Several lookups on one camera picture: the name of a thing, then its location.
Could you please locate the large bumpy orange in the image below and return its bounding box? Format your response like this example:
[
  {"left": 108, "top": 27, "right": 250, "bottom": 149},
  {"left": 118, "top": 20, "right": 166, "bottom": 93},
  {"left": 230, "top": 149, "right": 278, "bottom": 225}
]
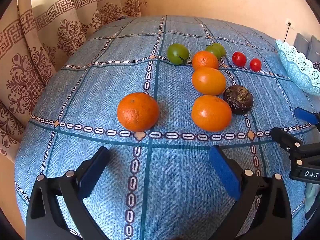
[{"left": 117, "top": 92, "right": 160, "bottom": 132}]

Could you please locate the small bumpy orange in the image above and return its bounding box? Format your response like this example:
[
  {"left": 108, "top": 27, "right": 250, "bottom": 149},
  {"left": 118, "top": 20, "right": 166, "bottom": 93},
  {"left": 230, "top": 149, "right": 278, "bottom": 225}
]
[{"left": 192, "top": 51, "right": 219, "bottom": 70}]

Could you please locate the grey cushion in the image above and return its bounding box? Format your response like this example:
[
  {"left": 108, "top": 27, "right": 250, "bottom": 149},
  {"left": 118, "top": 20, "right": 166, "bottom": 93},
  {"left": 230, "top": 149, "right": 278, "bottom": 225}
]
[
  {"left": 294, "top": 33, "right": 310, "bottom": 55},
  {"left": 308, "top": 35, "right": 320, "bottom": 63}
]

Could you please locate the green tomato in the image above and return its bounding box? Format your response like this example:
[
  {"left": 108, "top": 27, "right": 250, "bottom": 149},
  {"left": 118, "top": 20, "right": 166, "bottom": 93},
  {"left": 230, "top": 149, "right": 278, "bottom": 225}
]
[
  {"left": 205, "top": 43, "right": 226, "bottom": 60},
  {"left": 167, "top": 43, "right": 190, "bottom": 65}
]

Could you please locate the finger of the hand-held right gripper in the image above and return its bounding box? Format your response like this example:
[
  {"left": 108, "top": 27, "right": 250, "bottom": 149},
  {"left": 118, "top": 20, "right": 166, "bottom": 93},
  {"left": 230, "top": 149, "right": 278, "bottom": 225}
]
[
  {"left": 270, "top": 127, "right": 320, "bottom": 167},
  {"left": 294, "top": 107, "right": 320, "bottom": 126}
]

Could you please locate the blue checked tablecloth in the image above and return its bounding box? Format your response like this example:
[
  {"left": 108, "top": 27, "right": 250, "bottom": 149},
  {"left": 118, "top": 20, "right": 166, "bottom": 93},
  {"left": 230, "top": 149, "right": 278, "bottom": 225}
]
[{"left": 14, "top": 15, "right": 320, "bottom": 240}]

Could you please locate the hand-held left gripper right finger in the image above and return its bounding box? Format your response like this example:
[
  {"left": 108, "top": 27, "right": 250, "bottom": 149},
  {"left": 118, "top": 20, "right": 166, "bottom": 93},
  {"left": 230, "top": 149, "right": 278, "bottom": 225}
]
[{"left": 209, "top": 145, "right": 293, "bottom": 240}]

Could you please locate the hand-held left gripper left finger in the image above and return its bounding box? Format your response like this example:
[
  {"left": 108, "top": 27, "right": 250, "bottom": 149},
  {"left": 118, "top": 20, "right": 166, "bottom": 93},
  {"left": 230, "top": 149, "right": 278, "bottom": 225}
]
[{"left": 26, "top": 146, "right": 110, "bottom": 240}]

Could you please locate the light blue plastic basket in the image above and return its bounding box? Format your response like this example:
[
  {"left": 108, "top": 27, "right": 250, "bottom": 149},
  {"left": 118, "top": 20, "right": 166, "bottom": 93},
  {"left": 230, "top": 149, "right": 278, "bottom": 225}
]
[{"left": 275, "top": 39, "right": 320, "bottom": 96}]

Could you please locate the red cherry tomato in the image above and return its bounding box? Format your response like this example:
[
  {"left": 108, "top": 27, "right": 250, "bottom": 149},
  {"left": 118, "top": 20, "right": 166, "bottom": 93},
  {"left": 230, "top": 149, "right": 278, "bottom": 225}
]
[
  {"left": 232, "top": 52, "right": 247, "bottom": 67},
  {"left": 250, "top": 58, "right": 262, "bottom": 72}
]

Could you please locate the smooth orange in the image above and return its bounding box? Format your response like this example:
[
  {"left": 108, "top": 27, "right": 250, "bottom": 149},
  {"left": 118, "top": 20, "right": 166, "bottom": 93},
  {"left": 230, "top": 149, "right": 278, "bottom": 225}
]
[
  {"left": 192, "top": 67, "right": 226, "bottom": 96},
  {"left": 191, "top": 95, "right": 232, "bottom": 132}
]

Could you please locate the dark wrinkled passion fruit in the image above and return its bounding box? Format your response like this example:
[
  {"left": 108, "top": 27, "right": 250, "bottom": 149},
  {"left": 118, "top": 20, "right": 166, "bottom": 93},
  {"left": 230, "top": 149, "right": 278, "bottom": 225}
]
[{"left": 223, "top": 85, "right": 254, "bottom": 115}]

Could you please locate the beige patterned curtain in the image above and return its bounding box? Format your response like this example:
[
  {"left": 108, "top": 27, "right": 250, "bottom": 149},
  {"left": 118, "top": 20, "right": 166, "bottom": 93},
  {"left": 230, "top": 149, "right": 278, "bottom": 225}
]
[{"left": 0, "top": 0, "right": 148, "bottom": 164}]

